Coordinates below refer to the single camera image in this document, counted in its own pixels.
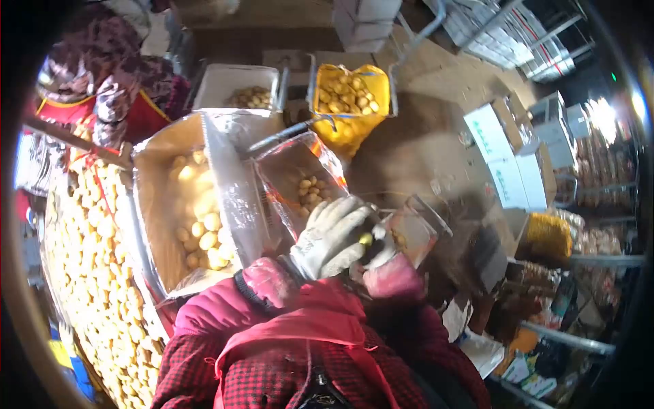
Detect person's left hand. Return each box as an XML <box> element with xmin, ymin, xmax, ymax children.
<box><xmin>290</xmin><ymin>196</ymin><xmax>380</xmax><ymax>281</ymax></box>

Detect person's right hand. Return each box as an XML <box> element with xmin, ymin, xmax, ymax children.
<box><xmin>357</xmin><ymin>225</ymin><xmax>399</xmax><ymax>272</ymax></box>

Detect person's left fingers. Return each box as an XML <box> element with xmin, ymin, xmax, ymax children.
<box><xmin>312</xmin><ymin>196</ymin><xmax>380</xmax><ymax>247</ymax></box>

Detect person's left thumb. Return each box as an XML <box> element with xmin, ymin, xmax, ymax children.
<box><xmin>321</xmin><ymin>248</ymin><xmax>369</xmax><ymax>279</ymax></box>

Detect person's right fingers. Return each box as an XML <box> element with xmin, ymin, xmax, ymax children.
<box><xmin>370</xmin><ymin>225</ymin><xmax>399</xmax><ymax>267</ymax></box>

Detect small clear plastic container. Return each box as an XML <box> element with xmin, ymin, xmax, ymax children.
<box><xmin>380</xmin><ymin>194</ymin><xmax>454</xmax><ymax>269</ymax></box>

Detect clear plastic bag with fruits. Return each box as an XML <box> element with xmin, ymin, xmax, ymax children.
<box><xmin>254</xmin><ymin>131</ymin><xmax>351</xmax><ymax>242</ymax></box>

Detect black wrist band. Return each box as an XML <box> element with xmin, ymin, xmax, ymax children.
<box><xmin>233</xmin><ymin>269</ymin><xmax>277</xmax><ymax>314</ymax></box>

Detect grey metal tube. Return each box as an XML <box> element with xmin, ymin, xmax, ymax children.
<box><xmin>245</xmin><ymin>116</ymin><xmax>337</xmax><ymax>157</ymax></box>

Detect person's body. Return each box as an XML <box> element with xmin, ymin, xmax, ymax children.
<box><xmin>151</xmin><ymin>278</ymin><xmax>492</xmax><ymax>409</ymax></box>

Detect yellow bag full of fruits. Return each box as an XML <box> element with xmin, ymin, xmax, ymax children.
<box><xmin>308</xmin><ymin>63</ymin><xmax>393</xmax><ymax>160</ymax></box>

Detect white paper sheets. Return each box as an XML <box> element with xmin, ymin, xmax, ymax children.
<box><xmin>441</xmin><ymin>296</ymin><xmax>505</xmax><ymax>380</ymax></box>

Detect plastic-lined cardboard box of fruits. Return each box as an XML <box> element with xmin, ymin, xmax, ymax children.
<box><xmin>131</xmin><ymin>108</ymin><xmax>287</xmax><ymax>300</ymax></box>

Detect row of white cartons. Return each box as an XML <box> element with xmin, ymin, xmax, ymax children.
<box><xmin>463</xmin><ymin>96</ymin><xmax>559</xmax><ymax>211</ymax></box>

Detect yellow mesh bag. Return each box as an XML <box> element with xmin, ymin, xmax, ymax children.
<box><xmin>515</xmin><ymin>212</ymin><xmax>574</xmax><ymax>268</ymax></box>

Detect white crate with fruits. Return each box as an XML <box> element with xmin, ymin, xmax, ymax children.
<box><xmin>191</xmin><ymin>63</ymin><xmax>283</xmax><ymax>112</ymax></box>

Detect stack of white boxes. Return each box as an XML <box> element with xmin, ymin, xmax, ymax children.
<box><xmin>331</xmin><ymin>0</ymin><xmax>403</xmax><ymax>54</ymax></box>

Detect metal shelf with goods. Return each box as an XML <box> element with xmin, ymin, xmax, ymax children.
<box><xmin>503</xmin><ymin>91</ymin><xmax>647</xmax><ymax>409</ymax></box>

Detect stack of flat white cartons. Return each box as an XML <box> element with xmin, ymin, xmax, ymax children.
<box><xmin>424</xmin><ymin>0</ymin><xmax>596</xmax><ymax>84</ymax></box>

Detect large pile of yellow fruits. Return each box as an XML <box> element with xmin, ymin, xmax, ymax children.
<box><xmin>43</xmin><ymin>125</ymin><xmax>172</xmax><ymax>409</ymax></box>

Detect brown wooden bar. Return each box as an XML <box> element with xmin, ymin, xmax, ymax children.
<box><xmin>22</xmin><ymin>117</ymin><xmax>135</xmax><ymax>170</ymax></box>

